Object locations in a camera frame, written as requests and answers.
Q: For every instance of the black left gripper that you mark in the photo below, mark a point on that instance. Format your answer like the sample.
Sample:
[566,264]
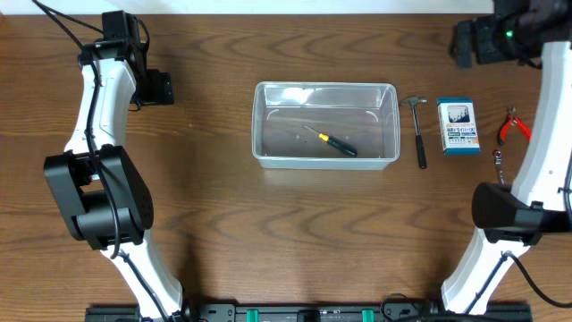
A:
[162,88]

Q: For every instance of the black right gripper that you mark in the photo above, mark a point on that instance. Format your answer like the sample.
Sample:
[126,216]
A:
[463,46]

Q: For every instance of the silver wrench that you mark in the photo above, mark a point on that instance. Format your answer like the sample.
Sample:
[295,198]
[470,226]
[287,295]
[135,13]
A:
[497,155]

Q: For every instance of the clear plastic container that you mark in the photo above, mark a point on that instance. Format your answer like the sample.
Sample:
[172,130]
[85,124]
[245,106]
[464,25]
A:
[364,115]

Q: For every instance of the black yellow screwdriver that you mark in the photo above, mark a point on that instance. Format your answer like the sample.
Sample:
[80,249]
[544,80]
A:
[345,148]

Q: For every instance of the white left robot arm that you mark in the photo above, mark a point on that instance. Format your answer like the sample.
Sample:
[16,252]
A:
[101,196]

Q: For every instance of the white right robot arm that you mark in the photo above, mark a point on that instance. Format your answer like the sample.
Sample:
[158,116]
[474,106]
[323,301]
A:
[510,219]

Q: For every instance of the blue screw box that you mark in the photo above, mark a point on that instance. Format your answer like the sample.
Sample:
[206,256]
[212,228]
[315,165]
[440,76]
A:
[458,126]

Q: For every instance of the small metal hammer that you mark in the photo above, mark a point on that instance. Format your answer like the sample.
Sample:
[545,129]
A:
[414,102]

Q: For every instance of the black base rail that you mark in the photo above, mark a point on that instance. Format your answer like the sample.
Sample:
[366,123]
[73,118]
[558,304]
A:
[398,310]

